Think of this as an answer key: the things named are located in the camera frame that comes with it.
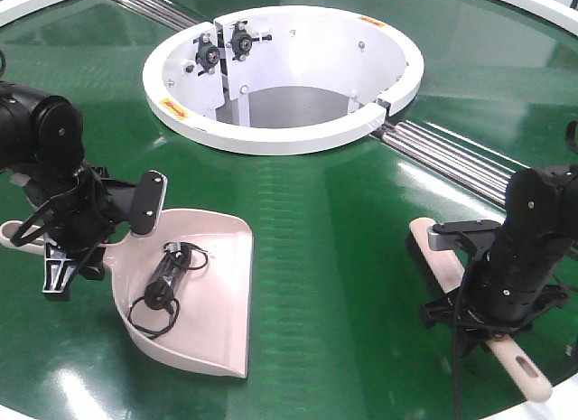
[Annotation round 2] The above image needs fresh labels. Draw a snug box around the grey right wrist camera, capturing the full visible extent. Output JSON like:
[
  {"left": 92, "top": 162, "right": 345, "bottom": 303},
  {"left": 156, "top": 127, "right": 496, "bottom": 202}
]
[{"left": 427, "top": 219, "right": 501, "bottom": 255}]

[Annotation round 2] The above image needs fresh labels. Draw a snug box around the black bearing mount left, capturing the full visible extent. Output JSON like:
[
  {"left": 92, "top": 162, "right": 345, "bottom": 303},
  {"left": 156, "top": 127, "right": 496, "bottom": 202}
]
[{"left": 195, "top": 33, "right": 220, "bottom": 76}]

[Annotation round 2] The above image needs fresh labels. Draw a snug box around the black cable bundle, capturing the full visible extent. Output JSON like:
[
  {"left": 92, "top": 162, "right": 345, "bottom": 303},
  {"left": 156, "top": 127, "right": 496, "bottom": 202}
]
[{"left": 126, "top": 241, "right": 210, "bottom": 341}]

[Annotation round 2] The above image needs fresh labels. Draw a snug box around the green conveyor belt surface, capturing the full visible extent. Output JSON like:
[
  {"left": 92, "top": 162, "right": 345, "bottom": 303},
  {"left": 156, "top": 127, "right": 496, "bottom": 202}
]
[{"left": 1, "top": 0, "right": 577, "bottom": 419}]

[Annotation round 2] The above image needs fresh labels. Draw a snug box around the black bearing mount right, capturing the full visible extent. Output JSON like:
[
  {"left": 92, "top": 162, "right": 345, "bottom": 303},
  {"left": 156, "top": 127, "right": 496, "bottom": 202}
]
[{"left": 229, "top": 21, "right": 273, "bottom": 61}]

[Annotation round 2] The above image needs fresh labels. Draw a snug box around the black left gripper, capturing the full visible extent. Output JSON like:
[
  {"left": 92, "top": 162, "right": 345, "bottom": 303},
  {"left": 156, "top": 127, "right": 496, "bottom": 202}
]
[{"left": 10, "top": 164, "right": 135, "bottom": 302}]

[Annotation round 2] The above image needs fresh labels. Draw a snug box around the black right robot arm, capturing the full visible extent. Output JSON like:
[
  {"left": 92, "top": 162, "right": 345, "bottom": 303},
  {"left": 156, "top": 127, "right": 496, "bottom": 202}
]
[{"left": 423, "top": 164, "right": 577, "bottom": 356}]

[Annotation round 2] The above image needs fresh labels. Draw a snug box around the black bearing mount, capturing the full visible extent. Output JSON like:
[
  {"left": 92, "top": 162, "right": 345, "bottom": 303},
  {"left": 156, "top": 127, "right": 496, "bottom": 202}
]
[
  {"left": 229, "top": 21, "right": 273, "bottom": 61},
  {"left": 195, "top": 33, "right": 220, "bottom": 76}
]

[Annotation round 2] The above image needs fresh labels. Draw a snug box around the steel rollers upper left strip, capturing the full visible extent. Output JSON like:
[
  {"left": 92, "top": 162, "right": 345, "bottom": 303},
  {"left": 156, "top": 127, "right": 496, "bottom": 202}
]
[{"left": 113, "top": 0, "right": 200, "bottom": 32}]

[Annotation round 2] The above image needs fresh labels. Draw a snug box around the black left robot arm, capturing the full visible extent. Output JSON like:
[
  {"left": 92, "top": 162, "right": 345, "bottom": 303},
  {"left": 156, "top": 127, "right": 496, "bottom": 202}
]
[{"left": 1, "top": 81, "right": 136, "bottom": 301}]

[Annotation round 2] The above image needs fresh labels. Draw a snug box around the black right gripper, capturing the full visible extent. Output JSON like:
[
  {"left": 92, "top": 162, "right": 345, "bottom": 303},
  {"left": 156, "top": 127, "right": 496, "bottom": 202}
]
[{"left": 421, "top": 229, "right": 569, "bottom": 355}]

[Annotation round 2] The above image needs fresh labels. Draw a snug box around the steel rollers right strip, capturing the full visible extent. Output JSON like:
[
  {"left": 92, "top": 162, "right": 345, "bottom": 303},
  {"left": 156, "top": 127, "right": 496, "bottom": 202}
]
[{"left": 371, "top": 119, "right": 528, "bottom": 208}]

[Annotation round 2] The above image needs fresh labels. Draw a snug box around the orange arrow sticker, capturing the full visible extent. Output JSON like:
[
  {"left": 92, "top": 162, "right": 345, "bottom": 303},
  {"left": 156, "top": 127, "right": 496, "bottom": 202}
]
[
  {"left": 160, "top": 98, "right": 190, "bottom": 121},
  {"left": 359, "top": 15, "right": 387, "bottom": 27}
]

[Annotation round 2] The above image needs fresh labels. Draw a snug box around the orange arrow sticker front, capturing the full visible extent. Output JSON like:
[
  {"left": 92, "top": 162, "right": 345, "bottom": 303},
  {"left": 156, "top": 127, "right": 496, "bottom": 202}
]
[{"left": 160, "top": 98, "right": 190, "bottom": 121}]

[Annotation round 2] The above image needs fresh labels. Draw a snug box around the steel rollers strip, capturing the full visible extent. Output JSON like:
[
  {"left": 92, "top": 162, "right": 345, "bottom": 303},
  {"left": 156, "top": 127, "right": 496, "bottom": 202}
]
[
  {"left": 113, "top": 0, "right": 200, "bottom": 32},
  {"left": 371, "top": 119, "right": 528, "bottom": 208}
]

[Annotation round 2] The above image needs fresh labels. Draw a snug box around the orange arrow sticker rear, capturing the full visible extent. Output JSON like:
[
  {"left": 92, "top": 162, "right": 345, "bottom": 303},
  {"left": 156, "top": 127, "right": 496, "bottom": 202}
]
[{"left": 359, "top": 15, "right": 387, "bottom": 27}]

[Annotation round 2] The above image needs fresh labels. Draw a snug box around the white central ring housing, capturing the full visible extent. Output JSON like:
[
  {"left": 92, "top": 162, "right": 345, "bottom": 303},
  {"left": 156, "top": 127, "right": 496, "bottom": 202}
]
[{"left": 142, "top": 5, "right": 424, "bottom": 155}]

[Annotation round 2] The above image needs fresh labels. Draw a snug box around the beige plastic dustpan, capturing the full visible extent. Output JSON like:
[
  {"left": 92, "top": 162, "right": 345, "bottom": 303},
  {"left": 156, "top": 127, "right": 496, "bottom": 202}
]
[{"left": 0, "top": 207, "right": 255, "bottom": 379}]

